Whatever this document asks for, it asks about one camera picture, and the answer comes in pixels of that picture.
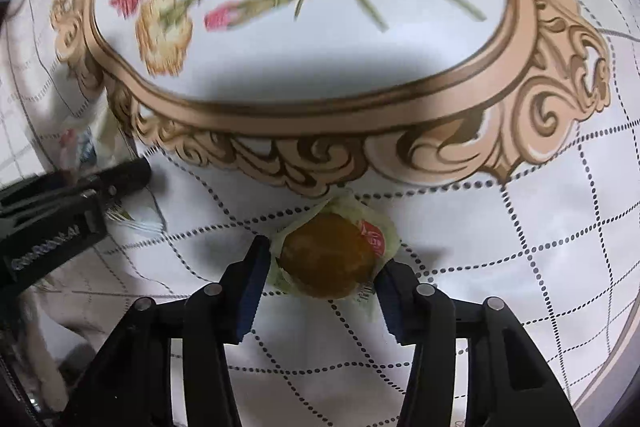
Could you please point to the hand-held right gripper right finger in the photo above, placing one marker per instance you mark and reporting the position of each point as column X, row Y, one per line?
column 395, row 309

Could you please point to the clear printed snack packet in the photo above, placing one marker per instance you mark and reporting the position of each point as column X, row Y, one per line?
column 105, row 132

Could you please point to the floral checked tablecloth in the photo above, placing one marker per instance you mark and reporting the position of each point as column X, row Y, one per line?
column 310, row 72

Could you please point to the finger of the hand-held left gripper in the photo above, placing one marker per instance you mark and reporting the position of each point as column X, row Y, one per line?
column 125, row 177

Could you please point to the brown pastry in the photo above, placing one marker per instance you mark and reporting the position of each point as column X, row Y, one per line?
column 325, row 257

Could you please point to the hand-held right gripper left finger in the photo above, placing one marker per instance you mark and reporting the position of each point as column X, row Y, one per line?
column 253, row 287

